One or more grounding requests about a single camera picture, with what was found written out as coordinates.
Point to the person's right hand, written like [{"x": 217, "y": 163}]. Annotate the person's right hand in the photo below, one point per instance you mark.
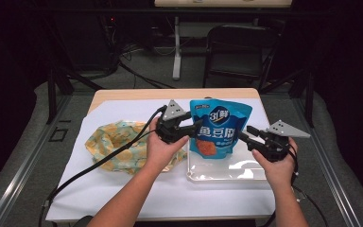
[{"x": 280, "y": 173}]

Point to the white table sheet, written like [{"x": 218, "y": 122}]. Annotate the white table sheet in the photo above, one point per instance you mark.
[{"x": 201, "y": 198}]

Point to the white desk leg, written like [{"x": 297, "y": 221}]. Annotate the white desk leg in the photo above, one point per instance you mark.
[{"x": 176, "y": 47}]

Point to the black metal stand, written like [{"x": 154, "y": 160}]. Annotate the black metal stand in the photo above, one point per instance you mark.
[
  {"x": 52, "y": 94},
  {"x": 310, "y": 94}
]

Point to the floral yellow teal cloth bag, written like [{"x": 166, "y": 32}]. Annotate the floral yellow teal cloth bag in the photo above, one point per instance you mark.
[{"x": 113, "y": 135}]

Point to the person's left hand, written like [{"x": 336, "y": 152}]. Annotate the person's left hand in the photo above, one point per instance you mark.
[{"x": 162, "y": 154}]

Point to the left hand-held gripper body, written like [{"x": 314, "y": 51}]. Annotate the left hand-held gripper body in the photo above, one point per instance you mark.
[{"x": 170, "y": 130}]

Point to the black folding chair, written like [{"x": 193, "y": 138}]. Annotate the black folding chair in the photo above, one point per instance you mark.
[{"x": 239, "y": 63}]

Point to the blue snack pouch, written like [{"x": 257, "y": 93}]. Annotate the blue snack pouch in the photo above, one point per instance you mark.
[{"x": 217, "y": 132}]

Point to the white plastic tray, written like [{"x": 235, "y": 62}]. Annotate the white plastic tray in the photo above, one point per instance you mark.
[{"x": 220, "y": 170}]

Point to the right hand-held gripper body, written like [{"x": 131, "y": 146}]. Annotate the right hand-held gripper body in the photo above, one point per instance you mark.
[{"x": 274, "y": 146}]

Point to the aluminium floor rail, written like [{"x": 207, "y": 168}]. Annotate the aluminium floor rail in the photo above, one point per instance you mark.
[
  {"x": 23, "y": 171},
  {"x": 323, "y": 157}
]

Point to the dark equipment box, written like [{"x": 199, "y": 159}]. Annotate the dark equipment box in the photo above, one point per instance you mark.
[{"x": 85, "y": 44}]

